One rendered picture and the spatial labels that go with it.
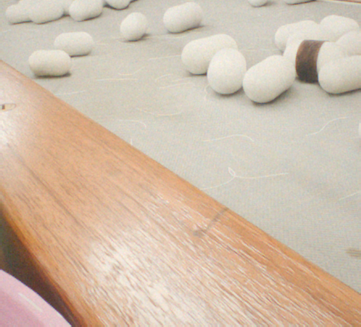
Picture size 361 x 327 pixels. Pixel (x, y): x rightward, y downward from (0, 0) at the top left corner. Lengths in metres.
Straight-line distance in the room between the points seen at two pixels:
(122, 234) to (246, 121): 0.14
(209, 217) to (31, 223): 0.05
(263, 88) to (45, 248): 0.17
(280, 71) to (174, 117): 0.06
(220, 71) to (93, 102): 0.08
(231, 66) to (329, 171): 0.10
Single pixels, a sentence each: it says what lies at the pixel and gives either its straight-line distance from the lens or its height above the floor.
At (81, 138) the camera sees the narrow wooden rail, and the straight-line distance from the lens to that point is 0.22.
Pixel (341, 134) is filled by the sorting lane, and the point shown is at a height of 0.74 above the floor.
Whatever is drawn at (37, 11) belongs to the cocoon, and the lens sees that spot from 0.60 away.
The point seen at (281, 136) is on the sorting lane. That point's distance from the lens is 0.26.
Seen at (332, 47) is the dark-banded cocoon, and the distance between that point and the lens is 0.32.
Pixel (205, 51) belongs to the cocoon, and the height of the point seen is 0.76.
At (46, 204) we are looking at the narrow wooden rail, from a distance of 0.18.
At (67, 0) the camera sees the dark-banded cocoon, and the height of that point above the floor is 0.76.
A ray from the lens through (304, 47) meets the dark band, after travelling 0.33.
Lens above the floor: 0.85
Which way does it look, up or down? 24 degrees down
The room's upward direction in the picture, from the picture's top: 7 degrees counter-clockwise
